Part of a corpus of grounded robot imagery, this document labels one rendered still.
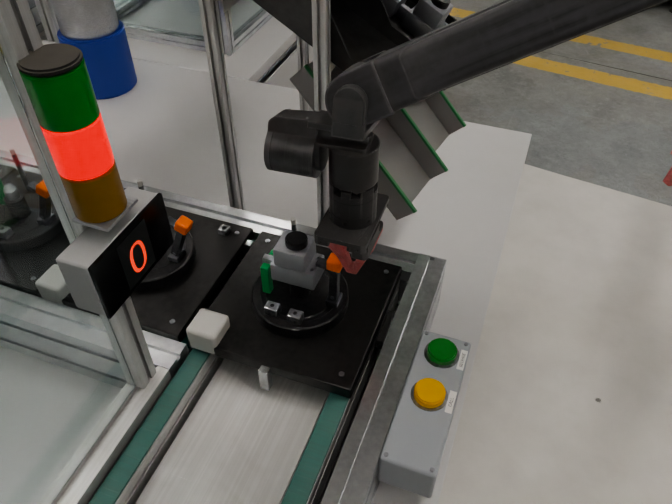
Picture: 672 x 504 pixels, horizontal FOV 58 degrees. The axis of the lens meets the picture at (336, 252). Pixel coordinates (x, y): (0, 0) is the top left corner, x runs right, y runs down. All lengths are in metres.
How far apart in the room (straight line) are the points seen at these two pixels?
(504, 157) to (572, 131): 1.85
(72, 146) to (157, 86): 1.13
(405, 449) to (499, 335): 0.33
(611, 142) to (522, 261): 2.12
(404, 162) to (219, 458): 0.56
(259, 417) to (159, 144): 0.79
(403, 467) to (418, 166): 0.53
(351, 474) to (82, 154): 0.46
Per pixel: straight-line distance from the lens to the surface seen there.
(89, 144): 0.57
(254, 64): 1.75
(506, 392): 0.97
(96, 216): 0.61
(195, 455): 0.84
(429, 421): 0.80
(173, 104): 1.60
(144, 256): 0.67
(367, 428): 0.79
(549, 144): 3.11
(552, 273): 1.16
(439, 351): 0.85
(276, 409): 0.85
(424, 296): 0.92
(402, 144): 1.07
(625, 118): 3.46
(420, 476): 0.77
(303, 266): 0.81
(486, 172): 1.35
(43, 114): 0.56
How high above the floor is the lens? 1.64
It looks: 44 degrees down
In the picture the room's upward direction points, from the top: straight up
